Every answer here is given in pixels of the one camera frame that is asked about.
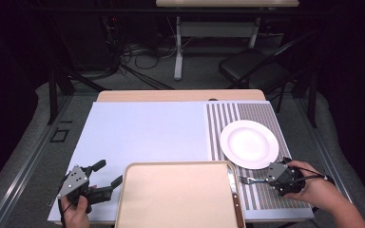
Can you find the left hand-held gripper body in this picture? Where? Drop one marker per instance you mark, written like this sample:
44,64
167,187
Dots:
72,183

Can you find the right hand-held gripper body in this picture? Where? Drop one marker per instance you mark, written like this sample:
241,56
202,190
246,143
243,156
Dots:
278,172

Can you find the white round plate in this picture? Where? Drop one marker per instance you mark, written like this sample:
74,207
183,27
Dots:
248,144

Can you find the beige plastic tray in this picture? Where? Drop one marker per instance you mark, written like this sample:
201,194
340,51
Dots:
177,196

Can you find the person's left hand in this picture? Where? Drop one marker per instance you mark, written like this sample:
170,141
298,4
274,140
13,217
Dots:
76,217

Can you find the person's right hand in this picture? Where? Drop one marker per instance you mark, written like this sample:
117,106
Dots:
318,191

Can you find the white table sheet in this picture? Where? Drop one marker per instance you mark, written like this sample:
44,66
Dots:
145,133

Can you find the grey striped placemat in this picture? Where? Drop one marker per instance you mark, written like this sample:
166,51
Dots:
259,109

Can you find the black metal stand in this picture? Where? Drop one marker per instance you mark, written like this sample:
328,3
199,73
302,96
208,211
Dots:
53,95
312,101

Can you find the black folding chair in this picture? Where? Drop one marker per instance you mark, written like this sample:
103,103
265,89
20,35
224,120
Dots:
244,65

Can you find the grey floor rail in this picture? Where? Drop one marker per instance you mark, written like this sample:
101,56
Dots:
28,164
329,152

